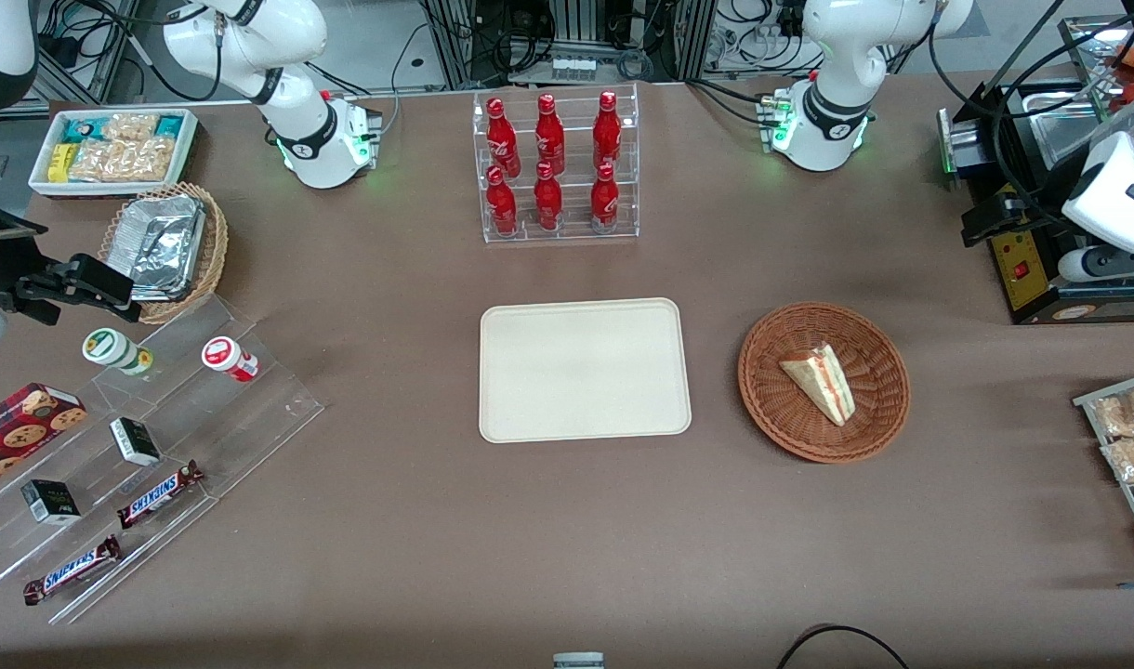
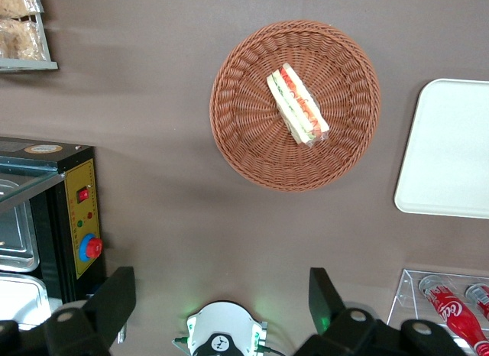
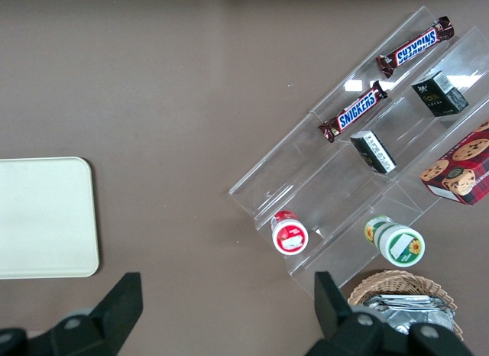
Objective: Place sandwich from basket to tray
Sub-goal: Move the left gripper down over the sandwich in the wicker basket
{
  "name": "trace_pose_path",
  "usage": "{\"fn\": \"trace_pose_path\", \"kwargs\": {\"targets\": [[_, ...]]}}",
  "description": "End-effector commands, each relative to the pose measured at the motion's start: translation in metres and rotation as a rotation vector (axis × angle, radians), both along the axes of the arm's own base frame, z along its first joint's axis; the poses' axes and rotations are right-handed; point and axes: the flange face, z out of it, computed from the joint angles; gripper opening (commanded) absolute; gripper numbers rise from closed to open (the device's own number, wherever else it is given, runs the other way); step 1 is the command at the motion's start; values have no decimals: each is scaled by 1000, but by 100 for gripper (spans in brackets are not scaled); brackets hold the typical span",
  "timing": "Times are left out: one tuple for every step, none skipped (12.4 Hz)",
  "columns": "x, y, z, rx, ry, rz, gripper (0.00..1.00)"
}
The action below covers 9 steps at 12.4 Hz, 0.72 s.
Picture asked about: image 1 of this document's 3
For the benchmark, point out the red lid cup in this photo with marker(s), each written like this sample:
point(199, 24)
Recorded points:
point(225, 356)

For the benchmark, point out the small black box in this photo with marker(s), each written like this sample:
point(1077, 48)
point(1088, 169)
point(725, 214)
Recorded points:
point(135, 441)
point(51, 502)

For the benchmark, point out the clear acrylic stepped display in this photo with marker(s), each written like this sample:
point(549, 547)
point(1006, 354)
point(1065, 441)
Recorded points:
point(204, 418)

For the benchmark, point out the oval light wicker basket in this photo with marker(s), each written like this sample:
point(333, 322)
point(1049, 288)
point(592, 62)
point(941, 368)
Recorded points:
point(212, 251)

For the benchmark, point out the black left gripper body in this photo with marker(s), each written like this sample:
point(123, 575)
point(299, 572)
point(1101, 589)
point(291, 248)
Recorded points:
point(1021, 210)

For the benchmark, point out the brown Snickers bar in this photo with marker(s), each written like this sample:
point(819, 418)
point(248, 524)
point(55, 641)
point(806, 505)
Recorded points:
point(72, 569)
point(158, 495)

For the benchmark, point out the black countertop appliance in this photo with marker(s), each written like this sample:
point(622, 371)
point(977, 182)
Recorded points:
point(1022, 279)

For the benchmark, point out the silver foil container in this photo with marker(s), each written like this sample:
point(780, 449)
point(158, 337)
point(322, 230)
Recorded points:
point(163, 246)

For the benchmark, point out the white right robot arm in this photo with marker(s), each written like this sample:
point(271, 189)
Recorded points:
point(297, 139)

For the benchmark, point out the triangle sandwich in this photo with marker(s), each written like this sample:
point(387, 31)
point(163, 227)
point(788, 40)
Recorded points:
point(823, 381)

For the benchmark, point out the white rectangular snack bin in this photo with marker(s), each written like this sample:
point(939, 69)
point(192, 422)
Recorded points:
point(37, 181)

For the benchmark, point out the small clear cracker bag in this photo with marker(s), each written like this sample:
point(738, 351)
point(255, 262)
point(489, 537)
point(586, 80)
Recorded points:
point(130, 126)

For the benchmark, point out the large clear cracker bag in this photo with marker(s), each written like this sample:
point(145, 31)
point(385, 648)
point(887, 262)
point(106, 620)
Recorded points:
point(121, 160)

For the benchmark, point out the teal snack packet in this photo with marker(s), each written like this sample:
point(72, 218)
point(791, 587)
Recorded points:
point(79, 128)
point(169, 125)

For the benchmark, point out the yellow snack packet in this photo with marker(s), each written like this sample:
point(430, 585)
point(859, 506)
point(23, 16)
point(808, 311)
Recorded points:
point(59, 163)

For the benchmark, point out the small grey device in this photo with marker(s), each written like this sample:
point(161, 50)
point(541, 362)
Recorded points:
point(578, 662)

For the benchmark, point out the red cookie box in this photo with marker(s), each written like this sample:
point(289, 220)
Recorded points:
point(23, 427)

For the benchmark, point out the beige plastic tray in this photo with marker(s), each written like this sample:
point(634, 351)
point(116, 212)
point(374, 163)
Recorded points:
point(581, 372)

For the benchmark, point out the red cola bottle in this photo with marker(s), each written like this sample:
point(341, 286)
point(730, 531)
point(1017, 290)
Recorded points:
point(547, 203)
point(607, 135)
point(549, 139)
point(604, 203)
point(502, 139)
point(501, 206)

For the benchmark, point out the white power strip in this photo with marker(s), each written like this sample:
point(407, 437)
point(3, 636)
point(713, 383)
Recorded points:
point(573, 68)

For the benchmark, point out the clear acrylic bottle rack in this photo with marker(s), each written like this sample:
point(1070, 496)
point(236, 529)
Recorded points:
point(572, 228)

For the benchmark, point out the round brown wicker basket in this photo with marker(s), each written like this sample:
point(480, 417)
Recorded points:
point(781, 409)

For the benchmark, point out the aluminium frame rack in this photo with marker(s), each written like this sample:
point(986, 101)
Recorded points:
point(455, 42)

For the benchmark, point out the green lid cup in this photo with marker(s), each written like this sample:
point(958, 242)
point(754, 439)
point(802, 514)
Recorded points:
point(112, 348)

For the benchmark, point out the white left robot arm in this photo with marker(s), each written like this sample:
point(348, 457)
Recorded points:
point(837, 111)

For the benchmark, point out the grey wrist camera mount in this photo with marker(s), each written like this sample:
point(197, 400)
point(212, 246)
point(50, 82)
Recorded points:
point(1087, 265)

